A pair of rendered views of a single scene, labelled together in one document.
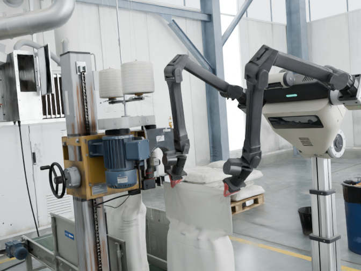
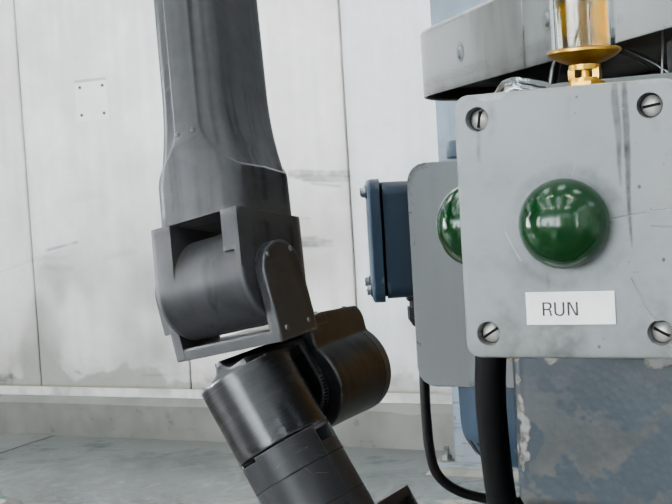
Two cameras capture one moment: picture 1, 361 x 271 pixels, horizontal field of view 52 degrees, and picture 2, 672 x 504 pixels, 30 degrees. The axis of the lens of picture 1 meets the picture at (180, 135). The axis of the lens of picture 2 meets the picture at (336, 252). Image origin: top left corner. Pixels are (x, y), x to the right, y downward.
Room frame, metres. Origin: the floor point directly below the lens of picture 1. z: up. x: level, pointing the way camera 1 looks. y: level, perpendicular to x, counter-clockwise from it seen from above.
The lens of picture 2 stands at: (2.60, -0.24, 1.30)
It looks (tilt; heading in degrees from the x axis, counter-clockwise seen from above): 3 degrees down; 156
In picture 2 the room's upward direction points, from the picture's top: 3 degrees counter-clockwise
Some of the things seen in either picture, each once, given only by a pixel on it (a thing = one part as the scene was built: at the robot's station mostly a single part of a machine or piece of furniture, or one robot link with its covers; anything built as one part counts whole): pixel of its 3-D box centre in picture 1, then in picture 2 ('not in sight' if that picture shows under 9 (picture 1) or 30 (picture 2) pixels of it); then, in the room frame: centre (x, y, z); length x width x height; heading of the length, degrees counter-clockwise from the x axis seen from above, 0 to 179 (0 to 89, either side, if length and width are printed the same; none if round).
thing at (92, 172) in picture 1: (101, 162); not in sight; (1.98, 0.43, 1.18); 0.34 x 0.25 x 0.31; 131
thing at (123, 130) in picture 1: (117, 132); not in sight; (1.78, 0.30, 1.35); 0.12 x 0.12 x 0.04
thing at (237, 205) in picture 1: (216, 204); not in sight; (5.32, -0.45, 0.07); 1.20 x 0.82 x 0.14; 133
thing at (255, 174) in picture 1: (239, 176); not in sight; (5.38, -0.81, 0.44); 0.68 x 0.44 x 0.15; 131
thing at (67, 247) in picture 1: (84, 254); not in sight; (2.40, 0.69, 0.54); 1.05 x 0.02 x 0.41; 41
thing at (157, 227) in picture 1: (150, 233); not in sight; (2.75, 0.28, 0.54); 1.05 x 0.02 x 0.41; 41
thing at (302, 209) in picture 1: (312, 221); not in sight; (4.00, -1.37, 0.13); 0.30 x 0.30 x 0.26
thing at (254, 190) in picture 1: (241, 192); not in sight; (5.37, -0.83, 0.20); 0.67 x 0.43 x 0.15; 131
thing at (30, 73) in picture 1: (20, 87); not in sight; (4.02, 1.68, 1.82); 0.51 x 0.27 x 0.71; 41
